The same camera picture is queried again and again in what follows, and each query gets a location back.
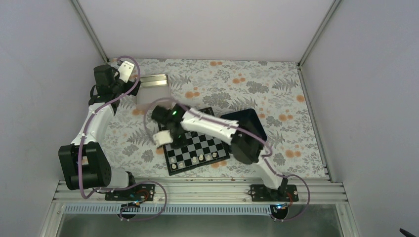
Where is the dark blue tin box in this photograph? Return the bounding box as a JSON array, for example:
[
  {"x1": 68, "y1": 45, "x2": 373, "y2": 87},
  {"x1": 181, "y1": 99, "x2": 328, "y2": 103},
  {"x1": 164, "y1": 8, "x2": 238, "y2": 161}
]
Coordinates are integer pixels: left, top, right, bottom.
[{"x1": 220, "y1": 109, "x2": 267, "y2": 141}]

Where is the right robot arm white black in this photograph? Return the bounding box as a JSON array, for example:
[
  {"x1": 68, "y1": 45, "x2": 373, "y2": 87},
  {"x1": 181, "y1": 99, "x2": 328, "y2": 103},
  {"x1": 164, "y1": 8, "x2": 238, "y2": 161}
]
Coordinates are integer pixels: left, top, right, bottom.
[{"x1": 151, "y1": 104, "x2": 288, "y2": 201}]

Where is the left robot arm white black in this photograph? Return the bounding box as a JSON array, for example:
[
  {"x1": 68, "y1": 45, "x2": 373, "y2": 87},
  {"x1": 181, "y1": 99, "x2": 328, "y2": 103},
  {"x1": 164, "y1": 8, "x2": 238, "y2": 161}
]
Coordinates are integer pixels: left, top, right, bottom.
[{"x1": 58, "y1": 61, "x2": 140, "y2": 200}]

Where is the black grey chess board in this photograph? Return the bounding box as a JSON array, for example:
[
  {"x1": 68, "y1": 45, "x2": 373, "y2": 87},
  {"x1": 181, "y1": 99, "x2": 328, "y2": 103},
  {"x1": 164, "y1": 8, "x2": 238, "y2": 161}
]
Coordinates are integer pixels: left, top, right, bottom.
[{"x1": 158, "y1": 124, "x2": 230, "y2": 176}]

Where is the silver metal tin tray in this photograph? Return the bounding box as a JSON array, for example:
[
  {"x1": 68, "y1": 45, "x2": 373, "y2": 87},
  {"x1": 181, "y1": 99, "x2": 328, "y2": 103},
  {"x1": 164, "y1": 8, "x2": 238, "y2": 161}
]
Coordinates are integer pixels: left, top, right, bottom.
[{"x1": 135, "y1": 74, "x2": 171, "y2": 111}]

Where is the floral patterned table mat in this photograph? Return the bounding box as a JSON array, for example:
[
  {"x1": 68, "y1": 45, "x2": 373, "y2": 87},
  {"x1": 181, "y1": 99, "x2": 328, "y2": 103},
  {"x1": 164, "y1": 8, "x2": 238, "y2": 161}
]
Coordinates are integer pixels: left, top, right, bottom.
[{"x1": 102, "y1": 59, "x2": 326, "y2": 178}]

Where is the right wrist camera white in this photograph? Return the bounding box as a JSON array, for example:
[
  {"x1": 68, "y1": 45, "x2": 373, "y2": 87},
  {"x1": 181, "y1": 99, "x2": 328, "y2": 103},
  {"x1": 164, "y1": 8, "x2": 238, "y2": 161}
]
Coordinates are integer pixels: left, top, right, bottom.
[{"x1": 152, "y1": 130, "x2": 173, "y2": 147}]

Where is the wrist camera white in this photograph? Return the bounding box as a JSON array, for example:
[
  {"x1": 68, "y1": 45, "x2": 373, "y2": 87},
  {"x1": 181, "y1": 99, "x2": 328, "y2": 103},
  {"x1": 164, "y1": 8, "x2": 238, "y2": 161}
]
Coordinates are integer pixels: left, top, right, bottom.
[
  {"x1": 118, "y1": 61, "x2": 135, "y2": 83},
  {"x1": 152, "y1": 130, "x2": 173, "y2": 147}
]

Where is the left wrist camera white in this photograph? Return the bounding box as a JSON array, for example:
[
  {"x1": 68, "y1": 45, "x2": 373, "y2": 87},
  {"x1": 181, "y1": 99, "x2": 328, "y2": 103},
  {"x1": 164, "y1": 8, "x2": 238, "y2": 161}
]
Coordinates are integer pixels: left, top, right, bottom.
[{"x1": 118, "y1": 61, "x2": 135, "y2": 83}]

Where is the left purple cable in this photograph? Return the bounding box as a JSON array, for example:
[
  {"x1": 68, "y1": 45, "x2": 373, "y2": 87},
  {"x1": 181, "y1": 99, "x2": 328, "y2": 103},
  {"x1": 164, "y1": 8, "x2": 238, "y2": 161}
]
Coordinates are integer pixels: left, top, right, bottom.
[{"x1": 77, "y1": 55, "x2": 168, "y2": 222}]

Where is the purple cable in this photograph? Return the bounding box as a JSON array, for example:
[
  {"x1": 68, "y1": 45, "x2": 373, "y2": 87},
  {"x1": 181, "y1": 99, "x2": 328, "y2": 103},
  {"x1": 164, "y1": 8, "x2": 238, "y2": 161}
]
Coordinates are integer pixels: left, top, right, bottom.
[
  {"x1": 143, "y1": 97, "x2": 311, "y2": 222},
  {"x1": 77, "y1": 55, "x2": 168, "y2": 222}
]

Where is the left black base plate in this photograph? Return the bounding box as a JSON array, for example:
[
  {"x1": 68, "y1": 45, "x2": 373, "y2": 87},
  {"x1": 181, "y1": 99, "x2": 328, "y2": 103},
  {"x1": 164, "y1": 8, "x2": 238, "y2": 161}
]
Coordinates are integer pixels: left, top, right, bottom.
[{"x1": 104, "y1": 184, "x2": 156, "y2": 202}]

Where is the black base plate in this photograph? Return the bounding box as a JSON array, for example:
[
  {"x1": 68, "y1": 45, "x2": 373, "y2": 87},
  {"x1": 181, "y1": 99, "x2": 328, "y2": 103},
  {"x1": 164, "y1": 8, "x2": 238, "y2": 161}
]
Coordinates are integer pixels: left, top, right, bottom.
[
  {"x1": 248, "y1": 185, "x2": 299, "y2": 202},
  {"x1": 104, "y1": 184, "x2": 156, "y2": 202}
]

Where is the aluminium corner post left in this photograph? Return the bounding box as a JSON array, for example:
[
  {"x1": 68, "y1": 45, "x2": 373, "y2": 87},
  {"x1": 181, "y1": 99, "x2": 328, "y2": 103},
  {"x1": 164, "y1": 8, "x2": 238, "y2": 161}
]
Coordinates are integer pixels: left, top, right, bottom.
[{"x1": 69, "y1": 0, "x2": 109, "y2": 63}]

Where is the aluminium corner post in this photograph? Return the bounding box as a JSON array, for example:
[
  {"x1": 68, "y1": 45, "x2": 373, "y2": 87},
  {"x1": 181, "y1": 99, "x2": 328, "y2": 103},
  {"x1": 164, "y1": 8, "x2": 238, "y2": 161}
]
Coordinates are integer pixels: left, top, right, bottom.
[
  {"x1": 69, "y1": 0, "x2": 109, "y2": 63},
  {"x1": 298, "y1": 0, "x2": 342, "y2": 70}
]

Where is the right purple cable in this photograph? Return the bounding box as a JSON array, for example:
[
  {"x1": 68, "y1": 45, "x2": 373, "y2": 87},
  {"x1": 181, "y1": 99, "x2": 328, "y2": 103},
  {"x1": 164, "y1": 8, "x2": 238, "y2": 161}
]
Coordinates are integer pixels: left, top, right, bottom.
[{"x1": 143, "y1": 97, "x2": 311, "y2": 222}]

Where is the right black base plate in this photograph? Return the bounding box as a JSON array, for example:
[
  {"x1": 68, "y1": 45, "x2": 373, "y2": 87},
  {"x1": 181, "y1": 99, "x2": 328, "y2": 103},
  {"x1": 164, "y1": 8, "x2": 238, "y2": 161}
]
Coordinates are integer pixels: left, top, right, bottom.
[{"x1": 248, "y1": 185, "x2": 299, "y2": 202}]

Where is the grey slotted cable duct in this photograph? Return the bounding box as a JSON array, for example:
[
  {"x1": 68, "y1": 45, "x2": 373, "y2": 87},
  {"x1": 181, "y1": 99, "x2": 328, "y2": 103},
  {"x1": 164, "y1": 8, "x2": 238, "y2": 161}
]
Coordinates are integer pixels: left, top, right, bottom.
[{"x1": 64, "y1": 204, "x2": 276, "y2": 216}]

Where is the aluminium rail frame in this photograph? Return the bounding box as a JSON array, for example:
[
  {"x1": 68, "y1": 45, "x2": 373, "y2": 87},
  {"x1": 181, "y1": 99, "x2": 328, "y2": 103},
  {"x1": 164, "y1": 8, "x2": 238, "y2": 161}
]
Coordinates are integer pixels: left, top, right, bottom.
[{"x1": 52, "y1": 178, "x2": 348, "y2": 205}]

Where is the aluminium corner post right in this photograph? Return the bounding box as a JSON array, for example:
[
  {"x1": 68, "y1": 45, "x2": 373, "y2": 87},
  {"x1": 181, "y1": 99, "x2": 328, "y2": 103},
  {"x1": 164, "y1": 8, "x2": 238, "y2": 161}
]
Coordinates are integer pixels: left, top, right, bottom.
[{"x1": 298, "y1": 0, "x2": 342, "y2": 70}]

